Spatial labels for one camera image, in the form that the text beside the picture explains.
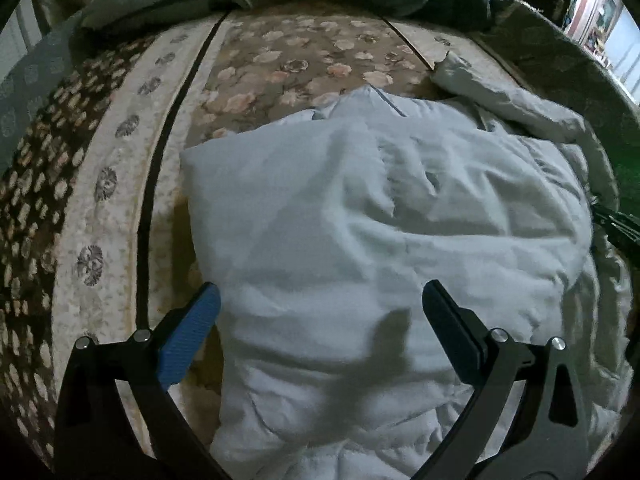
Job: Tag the colourful wall picture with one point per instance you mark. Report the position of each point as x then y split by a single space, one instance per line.
607 7

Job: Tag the white puffy jacket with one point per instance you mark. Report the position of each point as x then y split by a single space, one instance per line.
350 210

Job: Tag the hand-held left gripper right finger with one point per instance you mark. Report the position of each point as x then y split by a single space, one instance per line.
450 332

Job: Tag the floral bed blanket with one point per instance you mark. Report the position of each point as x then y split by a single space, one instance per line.
280 65

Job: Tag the white cabinet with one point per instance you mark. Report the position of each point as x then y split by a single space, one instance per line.
17 42

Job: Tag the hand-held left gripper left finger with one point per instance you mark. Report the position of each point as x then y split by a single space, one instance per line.
192 335

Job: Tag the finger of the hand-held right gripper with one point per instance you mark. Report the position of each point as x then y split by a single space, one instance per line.
620 227

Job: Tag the floral patterned sofa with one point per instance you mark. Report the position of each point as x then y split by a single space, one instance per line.
550 55

